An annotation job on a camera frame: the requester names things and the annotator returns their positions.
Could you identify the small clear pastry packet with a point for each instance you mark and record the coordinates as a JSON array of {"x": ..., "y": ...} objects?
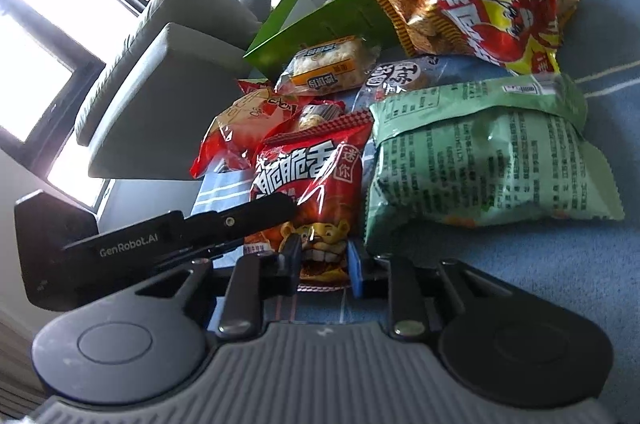
[{"x": 320, "y": 114}]

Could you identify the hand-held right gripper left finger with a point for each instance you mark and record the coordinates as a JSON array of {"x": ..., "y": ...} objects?
[{"x": 292, "y": 265}]

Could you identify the grey round biscuit packet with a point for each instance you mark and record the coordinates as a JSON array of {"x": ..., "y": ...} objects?
[{"x": 395, "y": 77}]

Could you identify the yellow red crayfish snack bag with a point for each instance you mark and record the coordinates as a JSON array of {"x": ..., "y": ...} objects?
[{"x": 465, "y": 4}]

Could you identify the pale green snack bag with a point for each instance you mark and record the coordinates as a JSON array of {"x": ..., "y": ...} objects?
[{"x": 480, "y": 164}]

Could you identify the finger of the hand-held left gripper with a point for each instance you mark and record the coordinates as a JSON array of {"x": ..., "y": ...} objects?
[{"x": 240, "y": 220}]

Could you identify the yellow label rice cracker packet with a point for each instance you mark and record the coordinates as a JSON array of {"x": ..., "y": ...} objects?
[{"x": 325, "y": 67}]

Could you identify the red lion print snack bag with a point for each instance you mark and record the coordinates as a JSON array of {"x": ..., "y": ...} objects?
[{"x": 310, "y": 174}]

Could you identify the red clear snack packet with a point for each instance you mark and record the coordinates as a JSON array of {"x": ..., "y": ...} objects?
[{"x": 225, "y": 139}]

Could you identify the dark framed window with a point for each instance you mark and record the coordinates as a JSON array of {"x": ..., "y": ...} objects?
[{"x": 60, "y": 24}]

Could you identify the grey sofa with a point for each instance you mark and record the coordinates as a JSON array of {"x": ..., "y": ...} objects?
[{"x": 160, "y": 69}]

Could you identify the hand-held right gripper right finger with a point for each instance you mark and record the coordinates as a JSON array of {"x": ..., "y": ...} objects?
[{"x": 356, "y": 272}]

